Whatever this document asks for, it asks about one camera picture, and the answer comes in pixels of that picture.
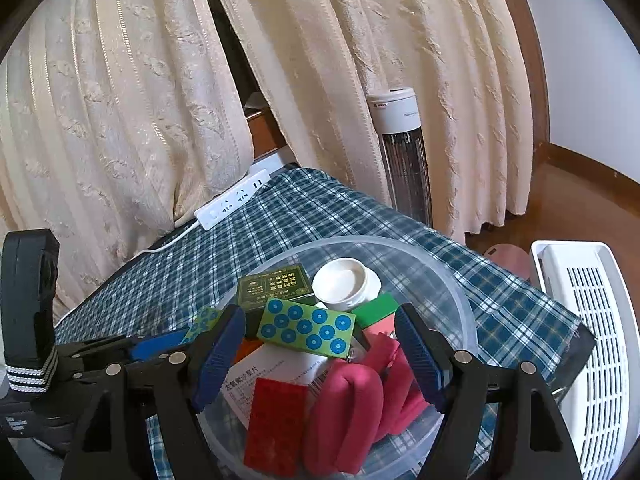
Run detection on green blue-dotted toy brick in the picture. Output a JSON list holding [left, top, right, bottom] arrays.
[[182, 307, 223, 346], [256, 296, 357, 360]]

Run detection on green and pink block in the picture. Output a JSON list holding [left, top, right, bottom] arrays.
[[352, 292, 401, 336]]

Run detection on bottle with white cap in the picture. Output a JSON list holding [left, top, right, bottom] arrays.
[[367, 87, 433, 228]]

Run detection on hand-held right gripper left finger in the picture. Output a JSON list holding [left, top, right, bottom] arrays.
[[60, 304, 247, 480]]

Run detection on white air purifier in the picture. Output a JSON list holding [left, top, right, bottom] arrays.
[[530, 240, 640, 480]]

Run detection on brown wooden frame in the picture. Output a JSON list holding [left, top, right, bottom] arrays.
[[242, 92, 291, 158]]

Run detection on white medicine box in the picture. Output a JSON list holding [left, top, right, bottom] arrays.
[[220, 345, 333, 431]]

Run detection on pink round stool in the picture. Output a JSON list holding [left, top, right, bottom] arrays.
[[482, 242, 533, 281]]

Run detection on clear plastic bowl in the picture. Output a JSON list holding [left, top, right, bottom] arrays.
[[197, 235, 476, 478]]

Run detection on cream patterned curtain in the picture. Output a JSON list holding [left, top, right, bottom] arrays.
[[0, 0, 256, 311], [202, 0, 536, 241]]

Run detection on dark green printed box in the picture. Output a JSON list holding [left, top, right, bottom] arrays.
[[236, 263, 317, 308]]

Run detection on white cup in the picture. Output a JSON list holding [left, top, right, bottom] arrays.
[[312, 257, 383, 312]]

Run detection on white power cable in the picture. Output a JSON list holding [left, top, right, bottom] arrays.
[[122, 220, 201, 261]]

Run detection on pink foam loop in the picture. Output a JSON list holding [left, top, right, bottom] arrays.
[[367, 332, 432, 437], [301, 359, 387, 476]]

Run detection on white power strip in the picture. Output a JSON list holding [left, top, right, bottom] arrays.
[[194, 169, 271, 232]]

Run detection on orange block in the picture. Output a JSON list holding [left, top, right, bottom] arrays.
[[237, 337, 266, 361]]

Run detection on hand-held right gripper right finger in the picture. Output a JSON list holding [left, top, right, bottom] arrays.
[[394, 303, 583, 480]]

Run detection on red toy brick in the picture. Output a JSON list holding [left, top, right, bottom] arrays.
[[243, 377, 308, 476]]

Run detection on blue plaid cloth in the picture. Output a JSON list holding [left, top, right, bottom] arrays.
[[55, 167, 583, 480]]

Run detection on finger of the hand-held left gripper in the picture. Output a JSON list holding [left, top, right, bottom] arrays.
[[60, 329, 191, 367]]

